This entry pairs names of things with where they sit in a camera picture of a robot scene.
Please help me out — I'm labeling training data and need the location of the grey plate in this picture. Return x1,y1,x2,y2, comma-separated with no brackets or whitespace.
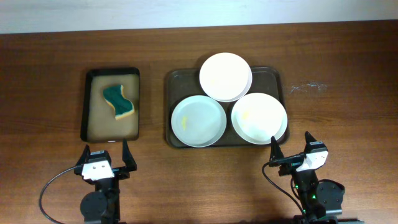
171,95,227,147

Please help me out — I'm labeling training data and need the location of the black water basin tray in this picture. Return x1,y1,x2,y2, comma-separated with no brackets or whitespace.
80,67,140,142

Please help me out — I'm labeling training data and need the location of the white plate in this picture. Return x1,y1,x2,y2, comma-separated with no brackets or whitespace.
199,52,252,102
231,93,288,145

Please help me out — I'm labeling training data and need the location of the dark brown serving tray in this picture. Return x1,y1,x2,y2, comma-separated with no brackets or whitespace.
165,67,285,149

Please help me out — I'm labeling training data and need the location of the white plate top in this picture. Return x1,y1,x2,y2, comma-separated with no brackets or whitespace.
199,52,252,102

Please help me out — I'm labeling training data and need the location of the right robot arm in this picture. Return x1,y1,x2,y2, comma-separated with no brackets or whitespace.
262,131,345,223

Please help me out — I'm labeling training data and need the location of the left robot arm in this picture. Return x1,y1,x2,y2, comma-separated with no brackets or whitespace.
74,139,137,224

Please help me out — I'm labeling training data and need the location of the green yellow sponge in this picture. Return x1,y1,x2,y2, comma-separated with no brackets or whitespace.
103,84,135,120

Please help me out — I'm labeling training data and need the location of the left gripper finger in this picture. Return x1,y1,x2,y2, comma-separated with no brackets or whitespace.
122,139,137,172
74,145,90,174

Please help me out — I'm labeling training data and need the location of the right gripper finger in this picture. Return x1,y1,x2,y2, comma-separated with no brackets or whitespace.
304,131,317,152
268,136,303,167

